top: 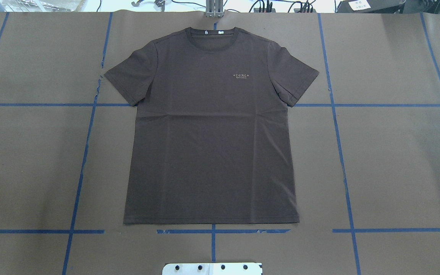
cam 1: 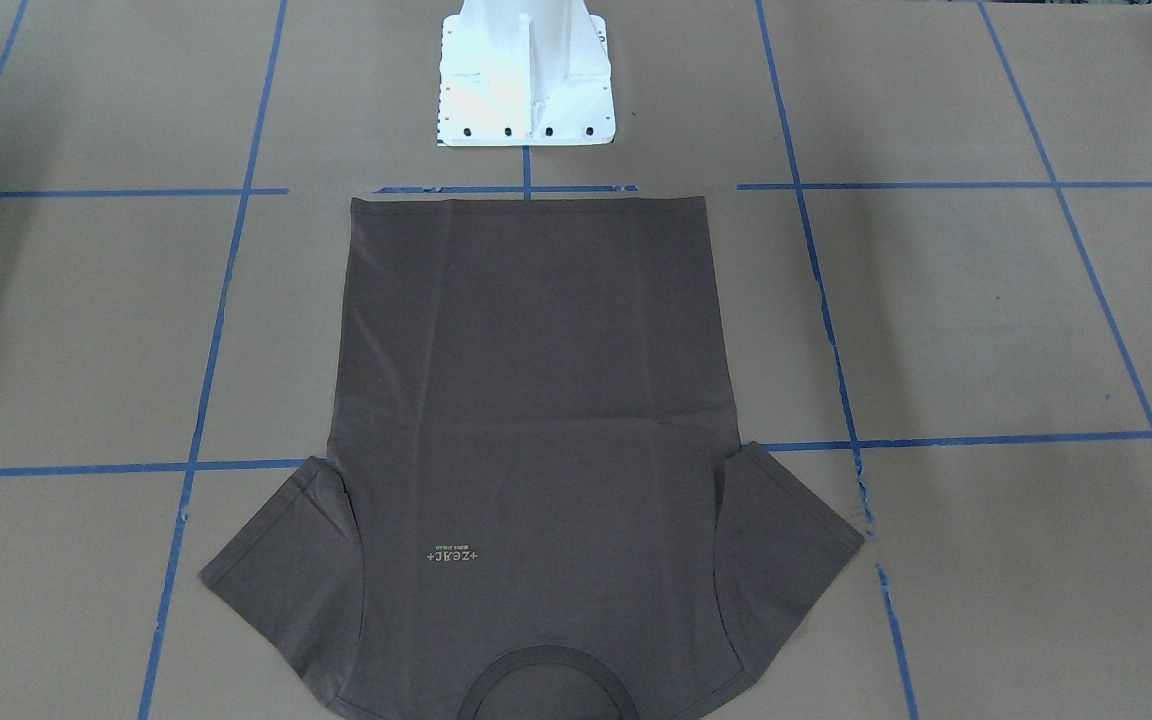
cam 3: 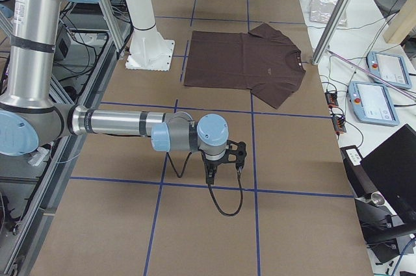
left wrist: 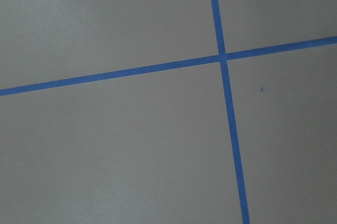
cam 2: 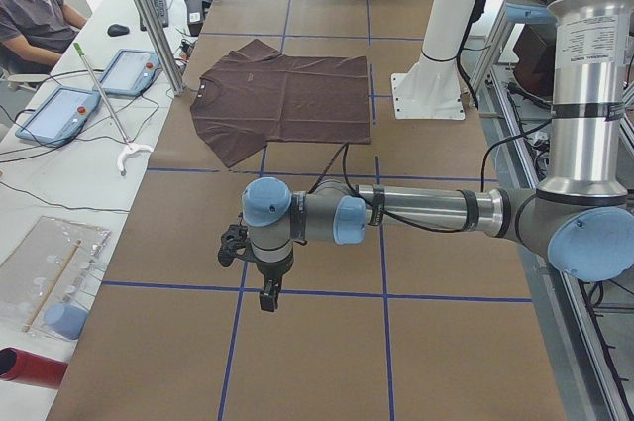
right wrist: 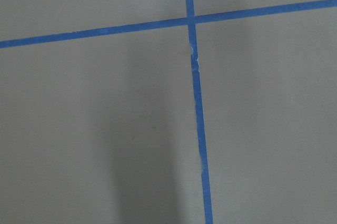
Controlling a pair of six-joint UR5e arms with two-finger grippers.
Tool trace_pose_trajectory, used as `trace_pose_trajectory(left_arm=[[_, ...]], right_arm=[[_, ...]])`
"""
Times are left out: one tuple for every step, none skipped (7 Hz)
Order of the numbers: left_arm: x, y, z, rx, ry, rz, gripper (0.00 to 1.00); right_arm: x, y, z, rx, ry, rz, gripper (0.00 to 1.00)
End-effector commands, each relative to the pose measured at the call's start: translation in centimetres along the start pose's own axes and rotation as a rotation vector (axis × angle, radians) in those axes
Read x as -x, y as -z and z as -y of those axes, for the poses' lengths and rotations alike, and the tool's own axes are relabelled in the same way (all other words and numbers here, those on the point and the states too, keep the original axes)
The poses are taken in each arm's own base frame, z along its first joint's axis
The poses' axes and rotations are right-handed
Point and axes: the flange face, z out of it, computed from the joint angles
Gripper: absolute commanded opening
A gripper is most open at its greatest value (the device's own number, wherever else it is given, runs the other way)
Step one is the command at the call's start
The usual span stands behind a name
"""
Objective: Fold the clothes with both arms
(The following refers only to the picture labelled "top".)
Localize dark brown t-shirt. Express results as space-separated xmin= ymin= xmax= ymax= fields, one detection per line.
xmin=105 ymin=27 xmax=319 ymax=225

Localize grey reacher grabber tool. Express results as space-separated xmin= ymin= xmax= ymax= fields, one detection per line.
xmin=131 ymin=0 xmax=166 ymax=8

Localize brown paper table cover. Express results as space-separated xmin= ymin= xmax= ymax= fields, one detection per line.
xmin=0 ymin=10 xmax=440 ymax=275

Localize aluminium frame post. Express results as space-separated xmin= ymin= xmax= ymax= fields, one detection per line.
xmin=205 ymin=0 xmax=225 ymax=18

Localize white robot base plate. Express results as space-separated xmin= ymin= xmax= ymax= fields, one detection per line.
xmin=162 ymin=262 xmax=263 ymax=275

